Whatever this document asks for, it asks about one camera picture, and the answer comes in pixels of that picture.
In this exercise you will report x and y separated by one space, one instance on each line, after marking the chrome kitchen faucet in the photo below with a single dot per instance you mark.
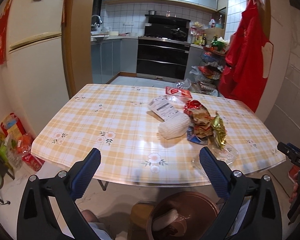
96 21

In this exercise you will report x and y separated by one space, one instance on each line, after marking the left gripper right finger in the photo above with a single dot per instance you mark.
251 209

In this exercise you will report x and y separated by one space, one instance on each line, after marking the blue wrapper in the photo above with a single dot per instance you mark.
191 137

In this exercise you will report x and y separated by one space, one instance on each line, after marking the brown round trash bin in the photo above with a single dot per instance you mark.
183 215

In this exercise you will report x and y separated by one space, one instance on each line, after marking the white printed paper receipt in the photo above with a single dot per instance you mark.
163 108

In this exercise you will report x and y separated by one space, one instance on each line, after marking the grey kitchen cabinets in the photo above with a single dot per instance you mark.
113 57

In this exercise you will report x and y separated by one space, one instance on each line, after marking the red hanging apron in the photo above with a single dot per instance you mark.
248 60

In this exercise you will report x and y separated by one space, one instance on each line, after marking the yellow checked floral tablecloth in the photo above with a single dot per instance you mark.
117 121

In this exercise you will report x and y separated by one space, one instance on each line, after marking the clear plastic tray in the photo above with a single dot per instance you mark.
228 154

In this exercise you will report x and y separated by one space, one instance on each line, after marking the cream refrigerator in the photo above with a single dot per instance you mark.
34 72

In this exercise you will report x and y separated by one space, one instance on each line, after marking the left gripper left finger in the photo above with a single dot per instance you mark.
36 219

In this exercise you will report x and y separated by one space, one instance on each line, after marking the gold foil bag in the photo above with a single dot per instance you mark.
219 131

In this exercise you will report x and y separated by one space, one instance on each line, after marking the black built-in oven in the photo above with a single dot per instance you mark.
163 50

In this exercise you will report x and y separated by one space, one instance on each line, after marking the wire storage rack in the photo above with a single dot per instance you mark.
208 59

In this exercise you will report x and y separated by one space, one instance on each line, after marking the red and white flat packet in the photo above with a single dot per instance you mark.
183 93

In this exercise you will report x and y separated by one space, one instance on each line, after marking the white foam fruit net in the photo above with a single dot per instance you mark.
175 126

